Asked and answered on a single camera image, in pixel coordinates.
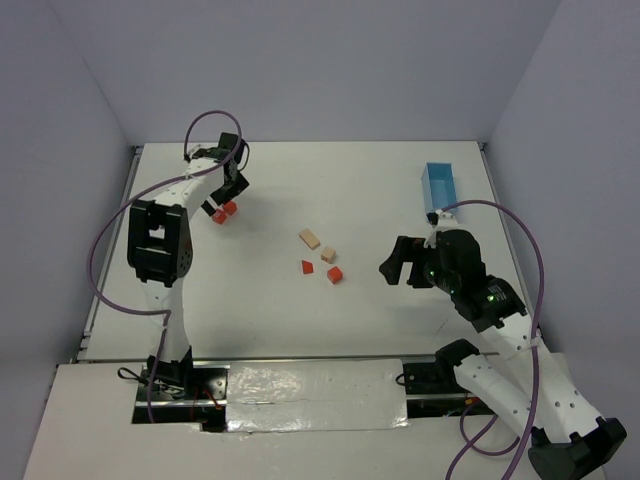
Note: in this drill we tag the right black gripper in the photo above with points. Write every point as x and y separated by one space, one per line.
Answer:
414 262

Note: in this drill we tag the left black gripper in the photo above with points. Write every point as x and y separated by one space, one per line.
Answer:
232 187

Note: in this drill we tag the red cube block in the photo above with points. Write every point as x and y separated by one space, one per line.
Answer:
335 275
230 208

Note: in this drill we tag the red cube with window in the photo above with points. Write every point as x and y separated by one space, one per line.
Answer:
219 217

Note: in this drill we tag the natural wood cube with windows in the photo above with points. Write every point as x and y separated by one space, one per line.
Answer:
328 255

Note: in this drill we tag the blue plastic box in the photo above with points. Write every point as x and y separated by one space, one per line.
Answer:
438 187

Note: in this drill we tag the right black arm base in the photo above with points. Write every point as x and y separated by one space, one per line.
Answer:
432 392

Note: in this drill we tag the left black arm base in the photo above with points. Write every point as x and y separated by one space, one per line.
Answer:
202 401

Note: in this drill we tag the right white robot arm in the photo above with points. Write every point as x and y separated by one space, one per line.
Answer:
566 437

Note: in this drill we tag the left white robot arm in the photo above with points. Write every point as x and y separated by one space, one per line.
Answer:
160 247

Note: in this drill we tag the natural wood flat block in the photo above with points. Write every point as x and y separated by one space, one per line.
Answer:
309 239

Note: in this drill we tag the red wedge block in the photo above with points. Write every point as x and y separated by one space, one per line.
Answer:
307 267

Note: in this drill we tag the silver foil tape sheet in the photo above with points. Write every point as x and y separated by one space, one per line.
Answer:
316 396

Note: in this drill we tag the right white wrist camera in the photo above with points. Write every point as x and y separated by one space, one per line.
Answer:
440 221

